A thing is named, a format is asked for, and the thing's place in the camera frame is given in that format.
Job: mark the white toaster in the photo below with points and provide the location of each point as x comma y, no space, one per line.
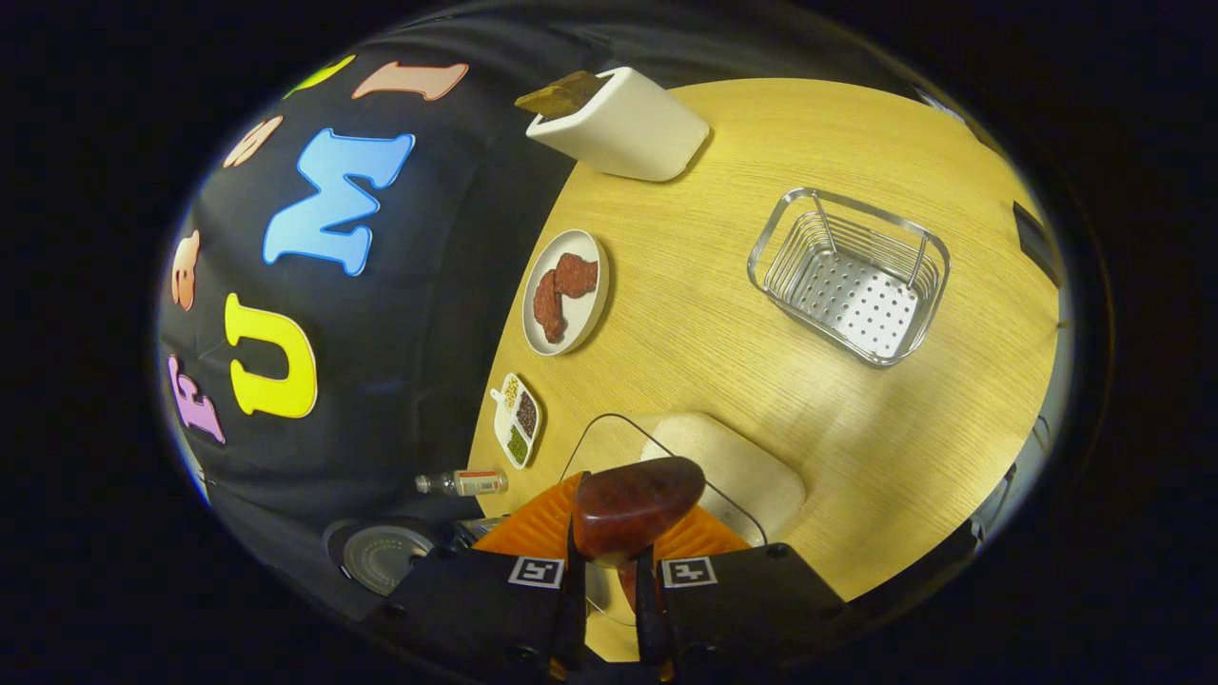
638,128

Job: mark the white divided bean dish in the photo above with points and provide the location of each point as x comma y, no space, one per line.
519,419

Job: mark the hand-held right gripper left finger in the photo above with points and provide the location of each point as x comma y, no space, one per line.
574,609

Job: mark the small clear glass bottle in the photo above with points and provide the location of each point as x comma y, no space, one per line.
471,482

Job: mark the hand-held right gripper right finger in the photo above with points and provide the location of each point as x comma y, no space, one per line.
647,609

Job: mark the reddish brown meat piece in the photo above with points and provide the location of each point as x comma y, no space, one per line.
576,274
549,309

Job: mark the round white plate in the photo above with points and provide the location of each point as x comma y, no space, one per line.
582,319

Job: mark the brown toast slice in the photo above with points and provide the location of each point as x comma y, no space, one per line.
547,98
580,81

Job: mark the brown wooden spoon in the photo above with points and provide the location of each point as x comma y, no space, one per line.
633,504

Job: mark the clear glass dish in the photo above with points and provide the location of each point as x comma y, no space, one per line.
609,442

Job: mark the small black block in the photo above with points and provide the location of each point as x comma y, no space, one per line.
1037,245

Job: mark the dark grey rice cooker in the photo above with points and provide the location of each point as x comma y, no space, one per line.
381,557

